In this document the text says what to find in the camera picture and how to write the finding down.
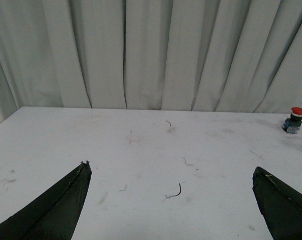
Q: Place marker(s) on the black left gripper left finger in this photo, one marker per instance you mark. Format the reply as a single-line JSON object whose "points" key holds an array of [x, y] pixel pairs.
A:
{"points": [[55, 213]]}

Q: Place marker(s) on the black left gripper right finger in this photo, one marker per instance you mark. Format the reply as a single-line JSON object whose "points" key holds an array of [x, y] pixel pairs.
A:
{"points": [[280, 205]]}

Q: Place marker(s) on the white curtain backdrop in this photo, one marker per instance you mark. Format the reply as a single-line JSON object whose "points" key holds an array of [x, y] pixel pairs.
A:
{"points": [[222, 56]]}

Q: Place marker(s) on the red push button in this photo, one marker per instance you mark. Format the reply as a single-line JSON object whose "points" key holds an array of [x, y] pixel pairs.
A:
{"points": [[292, 125]]}

